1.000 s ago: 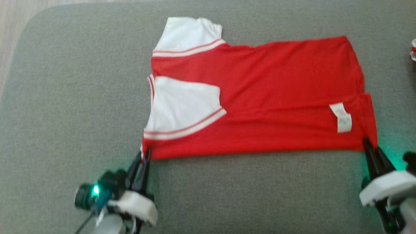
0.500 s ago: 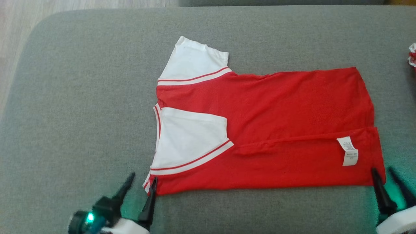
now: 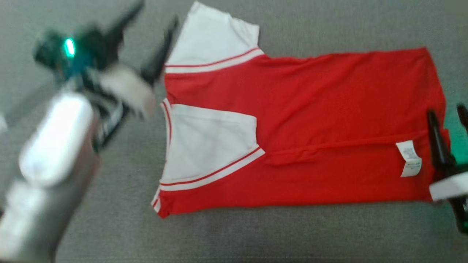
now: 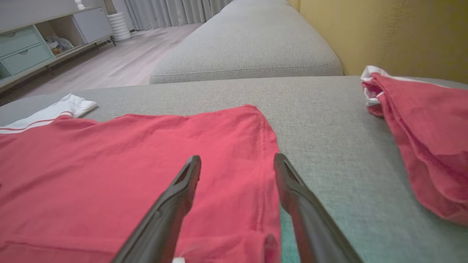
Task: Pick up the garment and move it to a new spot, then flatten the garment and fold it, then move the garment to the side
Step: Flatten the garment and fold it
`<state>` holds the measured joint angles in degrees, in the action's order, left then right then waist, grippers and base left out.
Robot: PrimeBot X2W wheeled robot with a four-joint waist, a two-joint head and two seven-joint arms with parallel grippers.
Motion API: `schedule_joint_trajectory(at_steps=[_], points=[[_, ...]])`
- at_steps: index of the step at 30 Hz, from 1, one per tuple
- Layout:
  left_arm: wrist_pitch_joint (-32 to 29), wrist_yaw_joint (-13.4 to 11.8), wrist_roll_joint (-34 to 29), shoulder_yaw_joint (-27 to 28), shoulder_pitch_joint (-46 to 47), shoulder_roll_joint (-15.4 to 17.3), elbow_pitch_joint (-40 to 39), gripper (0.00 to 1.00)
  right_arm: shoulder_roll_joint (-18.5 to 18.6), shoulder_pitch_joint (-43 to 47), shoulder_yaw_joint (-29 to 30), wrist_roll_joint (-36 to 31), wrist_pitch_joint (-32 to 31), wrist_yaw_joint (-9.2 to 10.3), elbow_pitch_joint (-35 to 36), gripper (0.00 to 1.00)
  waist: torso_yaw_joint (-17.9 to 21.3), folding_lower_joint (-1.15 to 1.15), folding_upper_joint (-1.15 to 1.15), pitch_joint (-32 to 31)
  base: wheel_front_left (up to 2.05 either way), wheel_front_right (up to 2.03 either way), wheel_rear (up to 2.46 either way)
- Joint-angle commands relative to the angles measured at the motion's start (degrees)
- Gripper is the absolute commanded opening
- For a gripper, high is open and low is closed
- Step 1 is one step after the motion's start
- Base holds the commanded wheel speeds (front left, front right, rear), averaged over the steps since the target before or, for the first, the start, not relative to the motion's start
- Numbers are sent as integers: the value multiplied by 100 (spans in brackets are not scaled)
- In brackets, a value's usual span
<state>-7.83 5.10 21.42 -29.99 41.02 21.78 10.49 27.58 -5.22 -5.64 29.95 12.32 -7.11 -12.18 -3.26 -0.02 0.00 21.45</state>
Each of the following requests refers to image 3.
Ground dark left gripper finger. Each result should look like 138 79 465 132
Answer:
141 16 180 87
104 0 146 48

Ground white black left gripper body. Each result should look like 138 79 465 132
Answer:
77 25 156 118

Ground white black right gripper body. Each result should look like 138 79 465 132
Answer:
430 163 468 235

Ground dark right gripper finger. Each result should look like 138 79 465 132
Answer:
427 110 457 176
456 104 468 134

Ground red shirt white sleeves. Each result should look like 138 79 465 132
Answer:
151 1 451 219

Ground large grey sofa seat cushion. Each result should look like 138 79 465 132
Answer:
0 0 468 263

